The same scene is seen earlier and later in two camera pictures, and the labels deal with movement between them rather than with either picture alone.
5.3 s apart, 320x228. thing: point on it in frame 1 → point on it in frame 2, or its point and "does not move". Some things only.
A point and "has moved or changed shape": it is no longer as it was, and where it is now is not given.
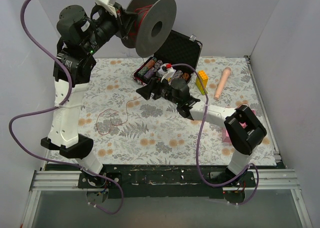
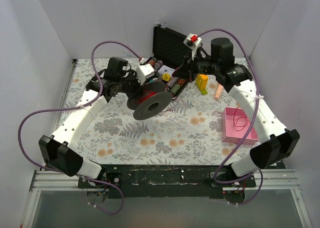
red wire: x=115 y=110 has moved or changed shape
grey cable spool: x=155 y=24 → x=149 y=100
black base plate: x=165 y=181 does not move
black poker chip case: x=181 y=51 does not move
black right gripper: x=155 y=89 → x=191 y=64
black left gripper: x=122 y=22 → x=135 y=86
